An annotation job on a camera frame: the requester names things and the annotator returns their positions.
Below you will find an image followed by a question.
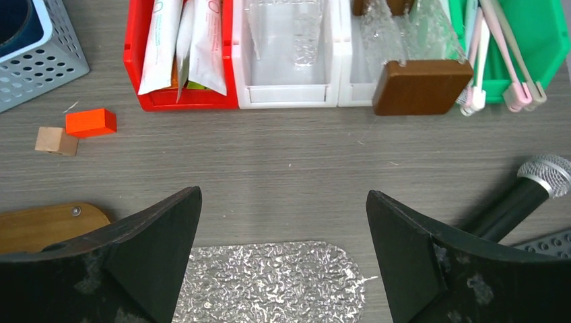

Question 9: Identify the brown wooden holder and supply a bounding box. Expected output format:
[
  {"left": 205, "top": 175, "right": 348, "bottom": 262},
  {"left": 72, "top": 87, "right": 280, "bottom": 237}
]
[{"left": 372, "top": 60, "right": 473, "bottom": 116}]

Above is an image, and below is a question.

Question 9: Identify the red plastic bin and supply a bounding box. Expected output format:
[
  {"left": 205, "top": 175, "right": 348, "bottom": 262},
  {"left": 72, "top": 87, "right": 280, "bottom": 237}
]
[{"left": 123, "top": 0, "right": 238, "bottom": 112}]

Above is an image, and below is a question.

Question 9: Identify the pink toothbrush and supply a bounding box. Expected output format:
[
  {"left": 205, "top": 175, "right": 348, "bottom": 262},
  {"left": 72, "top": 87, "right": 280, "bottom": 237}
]
[{"left": 479, "top": 0, "right": 532, "bottom": 112}]

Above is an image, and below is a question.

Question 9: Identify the black microphone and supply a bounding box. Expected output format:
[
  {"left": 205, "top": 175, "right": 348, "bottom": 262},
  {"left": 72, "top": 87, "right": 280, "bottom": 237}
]
[{"left": 461, "top": 154, "right": 570, "bottom": 242}]

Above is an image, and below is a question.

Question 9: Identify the green plastic bin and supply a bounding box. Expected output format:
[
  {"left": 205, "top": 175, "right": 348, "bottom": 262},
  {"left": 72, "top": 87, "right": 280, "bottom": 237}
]
[{"left": 448, "top": 0, "right": 571, "bottom": 105}]

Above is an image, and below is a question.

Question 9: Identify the white plastic bin right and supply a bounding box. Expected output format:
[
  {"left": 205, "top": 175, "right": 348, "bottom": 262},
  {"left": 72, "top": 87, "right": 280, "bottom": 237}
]
[{"left": 339, "top": 1, "right": 451, "bottom": 106}]

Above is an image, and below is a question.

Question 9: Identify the light blue perforated basket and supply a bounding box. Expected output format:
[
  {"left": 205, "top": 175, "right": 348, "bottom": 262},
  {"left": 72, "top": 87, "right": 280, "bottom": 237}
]
[{"left": 1, "top": 1, "right": 90, "bottom": 112}]

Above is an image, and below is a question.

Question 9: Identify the dark grey studded baseplate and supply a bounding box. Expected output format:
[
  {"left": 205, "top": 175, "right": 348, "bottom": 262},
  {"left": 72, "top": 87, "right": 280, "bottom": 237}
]
[{"left": 513, "top": 228, "right": 570, "bottom": 259}]

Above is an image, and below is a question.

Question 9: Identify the white plastic bin left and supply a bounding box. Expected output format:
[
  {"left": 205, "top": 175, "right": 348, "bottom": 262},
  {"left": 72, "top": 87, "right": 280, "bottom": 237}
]
[{"left": 232, "top": 1, "right": 345, "bottom": 109}]

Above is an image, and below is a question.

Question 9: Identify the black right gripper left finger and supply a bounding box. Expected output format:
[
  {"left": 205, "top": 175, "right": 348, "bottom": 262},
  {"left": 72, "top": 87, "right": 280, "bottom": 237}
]
[{"left": 1, "top": 186, "right": 202, "bottom": 322}]

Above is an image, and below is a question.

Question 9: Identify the orange block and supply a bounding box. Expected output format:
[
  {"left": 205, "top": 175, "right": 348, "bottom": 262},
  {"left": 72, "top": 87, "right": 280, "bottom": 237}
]
[{"left": 65, "top": 108, "right": 117, "bottom": 139}]

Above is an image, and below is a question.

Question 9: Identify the yellow-green toothpaste tube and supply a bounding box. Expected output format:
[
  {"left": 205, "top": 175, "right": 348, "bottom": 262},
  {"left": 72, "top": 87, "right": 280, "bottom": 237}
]
[{"left": 175, "top": 1, "right": 207, "bottom": 102}]

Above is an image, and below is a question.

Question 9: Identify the clear textured oval tray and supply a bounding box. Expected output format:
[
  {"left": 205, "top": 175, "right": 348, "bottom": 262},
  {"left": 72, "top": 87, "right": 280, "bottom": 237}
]
[{"left": 173, "top": 241, "right": 366, "bottom": 322}]

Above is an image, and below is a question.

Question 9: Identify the clear textured acrylic holder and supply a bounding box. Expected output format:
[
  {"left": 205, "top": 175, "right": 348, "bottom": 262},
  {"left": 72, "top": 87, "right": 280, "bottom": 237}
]
[{"left": 244, "top": 1, "right": 325, "bottom": 67}]

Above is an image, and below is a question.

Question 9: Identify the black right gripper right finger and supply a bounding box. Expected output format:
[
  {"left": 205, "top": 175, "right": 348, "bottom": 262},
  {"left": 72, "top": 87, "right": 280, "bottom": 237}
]
[{"left": 366, "top": 190, "right": 570, "bottom": 322}]

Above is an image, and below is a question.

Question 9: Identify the beige toothbrush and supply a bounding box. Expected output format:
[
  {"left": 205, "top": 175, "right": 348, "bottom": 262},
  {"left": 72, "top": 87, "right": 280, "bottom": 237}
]
[{"left": 491, "top": 1, "right": 547, "bottom": 112}]

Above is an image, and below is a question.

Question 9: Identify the white plastic bin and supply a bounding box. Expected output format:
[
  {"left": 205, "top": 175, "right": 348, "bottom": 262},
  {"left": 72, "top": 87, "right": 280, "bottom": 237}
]
[
  {"left": 232, "top": 1, "right": 345, "bottom": 109},
  {"left": 339, "top": 1, "right": 451, "bottom": 106}
]

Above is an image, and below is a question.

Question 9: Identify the white toothpaste tube red cap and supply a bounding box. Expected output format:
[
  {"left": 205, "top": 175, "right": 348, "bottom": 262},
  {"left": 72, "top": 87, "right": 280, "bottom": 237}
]
[{"left": 188, "top": 0, "right": 227, "bottom": 96}]

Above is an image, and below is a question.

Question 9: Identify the dark blue mug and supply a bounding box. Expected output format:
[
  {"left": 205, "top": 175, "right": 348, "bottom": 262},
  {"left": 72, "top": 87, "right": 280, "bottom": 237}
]
[{"left": 1, "top": 0, "right": 33, "bottom": 46}]

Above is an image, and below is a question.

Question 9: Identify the small wooden cube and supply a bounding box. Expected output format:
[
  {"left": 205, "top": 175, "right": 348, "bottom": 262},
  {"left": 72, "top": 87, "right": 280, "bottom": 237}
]
[{"left": 35, "top": 127, "right": 79, "bottom": 156}]

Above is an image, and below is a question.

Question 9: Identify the oval wooden tray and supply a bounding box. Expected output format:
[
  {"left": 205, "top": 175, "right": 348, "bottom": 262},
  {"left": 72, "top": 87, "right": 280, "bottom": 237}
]
[{"left": 1, "top": 203, "right": 111, "bottom": 254}]

